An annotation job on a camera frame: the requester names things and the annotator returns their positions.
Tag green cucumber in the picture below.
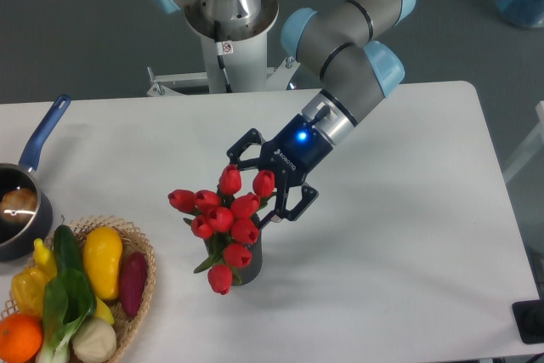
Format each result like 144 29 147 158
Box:
53 224 85 274

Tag fried patty in pan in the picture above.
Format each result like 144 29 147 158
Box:
1 188 37 224

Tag beige garlic bulb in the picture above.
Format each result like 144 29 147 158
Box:
72 318 116 362

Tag yellow bell pepper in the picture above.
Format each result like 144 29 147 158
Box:
11 267 49 318

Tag red tulip bouquet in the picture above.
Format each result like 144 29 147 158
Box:
167 165 276 295

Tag yellow squash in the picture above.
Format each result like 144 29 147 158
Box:
82 226 123 301

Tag small yellow pepper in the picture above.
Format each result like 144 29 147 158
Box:
33 238 57 278

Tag black cable on pedestal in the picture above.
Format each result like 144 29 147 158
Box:
212 19 234 94

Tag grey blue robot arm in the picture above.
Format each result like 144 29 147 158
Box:
227 0 416 229

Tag blue handled saucepan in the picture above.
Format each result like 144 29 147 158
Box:
1 94 71 262

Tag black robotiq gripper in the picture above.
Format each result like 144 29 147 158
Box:
226 114 332 230

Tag green bok choy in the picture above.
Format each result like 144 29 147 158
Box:
35 267 98 363

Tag purple sweet potato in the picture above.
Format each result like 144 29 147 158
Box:
119 252 148 318

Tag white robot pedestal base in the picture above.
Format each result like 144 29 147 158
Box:
155 0 279 94

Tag dark grey ribbed vase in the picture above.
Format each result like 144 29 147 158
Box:
204 214 263 286

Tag orange fruit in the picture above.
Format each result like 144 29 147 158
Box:
1 313 43 363

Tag white frame at right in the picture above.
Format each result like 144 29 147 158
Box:
502 101 543 184

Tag black device at edge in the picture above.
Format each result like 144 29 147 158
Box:
512 300 543 344

